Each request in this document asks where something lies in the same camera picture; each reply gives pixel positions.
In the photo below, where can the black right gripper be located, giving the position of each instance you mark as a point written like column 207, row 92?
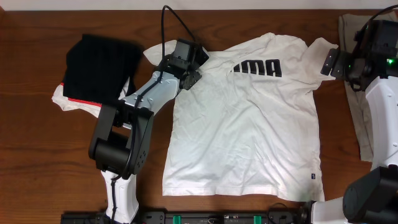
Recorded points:
column 339, row 70

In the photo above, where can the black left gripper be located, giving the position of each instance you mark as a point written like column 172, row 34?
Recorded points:
column 193, row 80

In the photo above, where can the white printed t-shirt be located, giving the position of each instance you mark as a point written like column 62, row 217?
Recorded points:
column 250, row 124

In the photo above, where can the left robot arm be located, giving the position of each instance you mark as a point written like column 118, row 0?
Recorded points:
column 121, row 139

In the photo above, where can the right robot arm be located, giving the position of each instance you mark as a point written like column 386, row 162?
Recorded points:
column 370, row 199

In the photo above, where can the olive grey garment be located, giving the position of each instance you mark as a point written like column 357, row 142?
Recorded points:
column 357, row 109

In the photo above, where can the black folded garment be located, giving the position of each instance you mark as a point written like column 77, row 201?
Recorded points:
column 99, row 67

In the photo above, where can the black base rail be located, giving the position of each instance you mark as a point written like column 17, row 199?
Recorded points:
column 158, row 217

